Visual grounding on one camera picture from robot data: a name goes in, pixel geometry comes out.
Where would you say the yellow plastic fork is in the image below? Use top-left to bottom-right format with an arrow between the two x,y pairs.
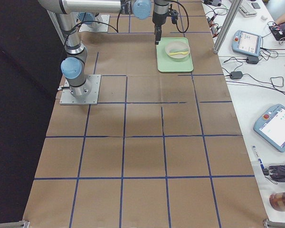
169,51 -> 190,56

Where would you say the white round plate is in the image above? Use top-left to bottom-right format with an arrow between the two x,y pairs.
164,41 -> 190,62

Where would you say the pale green spoon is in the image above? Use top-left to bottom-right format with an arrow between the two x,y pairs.
169,48 -> 189,53

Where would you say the light green tray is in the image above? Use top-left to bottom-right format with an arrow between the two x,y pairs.
156,38 -> 193,73

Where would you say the upper teach pendant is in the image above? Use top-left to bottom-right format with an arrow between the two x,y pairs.
231,30 -> 262,57

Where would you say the teach pendant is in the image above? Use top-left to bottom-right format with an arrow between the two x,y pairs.
231,30 -> 262,57
253,104 -> 285,152

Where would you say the black power adapter lower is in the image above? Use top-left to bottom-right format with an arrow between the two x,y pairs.
229,71 -> 243,80

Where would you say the black power adapter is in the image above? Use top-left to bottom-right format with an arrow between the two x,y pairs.
246,56 -> 259,65
229,71 -> 243,80

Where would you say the white keyboard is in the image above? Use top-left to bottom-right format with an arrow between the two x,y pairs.
238,0 -> 257,18

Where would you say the black power adapter upper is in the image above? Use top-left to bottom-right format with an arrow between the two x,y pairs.
246,56 -> 259,65

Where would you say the black phone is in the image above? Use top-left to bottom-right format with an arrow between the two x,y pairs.
251,2 -> 260,9

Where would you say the brown paper table cover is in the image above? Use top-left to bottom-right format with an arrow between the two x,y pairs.
23,0 -> 266,228

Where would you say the lower teach pendant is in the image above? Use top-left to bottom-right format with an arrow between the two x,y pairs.
253,104 -> 285,152

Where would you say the dark folded umbrella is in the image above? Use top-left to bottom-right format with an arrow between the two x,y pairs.
262,164 -> 285,182

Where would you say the brown glass jar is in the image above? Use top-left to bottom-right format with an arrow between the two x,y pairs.
269,192 -> 285,211

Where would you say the aluminium frame post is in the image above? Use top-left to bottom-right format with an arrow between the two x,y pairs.
213,0 -> 242,54

